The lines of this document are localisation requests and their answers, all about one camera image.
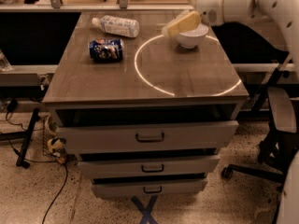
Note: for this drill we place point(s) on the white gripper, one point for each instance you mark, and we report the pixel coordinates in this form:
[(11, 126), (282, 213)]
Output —
[(207, 9)]

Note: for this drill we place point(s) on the blue pepsi can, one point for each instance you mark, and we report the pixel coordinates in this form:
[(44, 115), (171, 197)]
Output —
[(106, 50)]

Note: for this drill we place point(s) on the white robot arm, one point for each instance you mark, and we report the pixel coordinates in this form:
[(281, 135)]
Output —
[(285, 14)]

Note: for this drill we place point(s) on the white ceramic bowl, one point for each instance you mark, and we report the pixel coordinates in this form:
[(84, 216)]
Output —
[(192, 38)]

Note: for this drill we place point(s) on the clear plastic water bottle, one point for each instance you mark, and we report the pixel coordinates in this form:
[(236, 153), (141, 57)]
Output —
[(117, 26)]

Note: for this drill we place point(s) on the grey drawer cabinet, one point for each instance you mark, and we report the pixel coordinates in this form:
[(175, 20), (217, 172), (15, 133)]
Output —
[(157, 82)]

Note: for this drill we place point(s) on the black office chair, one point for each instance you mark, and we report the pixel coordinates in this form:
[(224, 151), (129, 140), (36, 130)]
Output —
[(281, 143)]

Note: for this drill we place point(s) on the top grey drawer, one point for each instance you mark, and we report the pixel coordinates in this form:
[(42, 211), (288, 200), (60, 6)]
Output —
[(154, 137)]

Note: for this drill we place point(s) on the grey drawer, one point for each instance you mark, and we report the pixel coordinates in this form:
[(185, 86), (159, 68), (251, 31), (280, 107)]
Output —
[(160, 166), (154, 137), (149, 188)]

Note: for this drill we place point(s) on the black stand leg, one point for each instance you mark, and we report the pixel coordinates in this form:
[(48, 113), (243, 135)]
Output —
[(21, 162)]

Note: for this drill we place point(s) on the middle grey drawer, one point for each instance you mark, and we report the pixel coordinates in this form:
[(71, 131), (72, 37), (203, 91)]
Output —
[(160, 166)]

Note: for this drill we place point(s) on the clear plastic cup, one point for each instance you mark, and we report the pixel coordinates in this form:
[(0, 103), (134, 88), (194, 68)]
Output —
[(4, 63)]

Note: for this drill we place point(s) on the bottom grey drawer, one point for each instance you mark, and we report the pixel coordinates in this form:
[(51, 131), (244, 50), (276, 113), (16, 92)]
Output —
[(149, 188)]

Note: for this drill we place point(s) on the wire basket with items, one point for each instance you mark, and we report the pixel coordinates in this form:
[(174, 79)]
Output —
[(53, 144)]

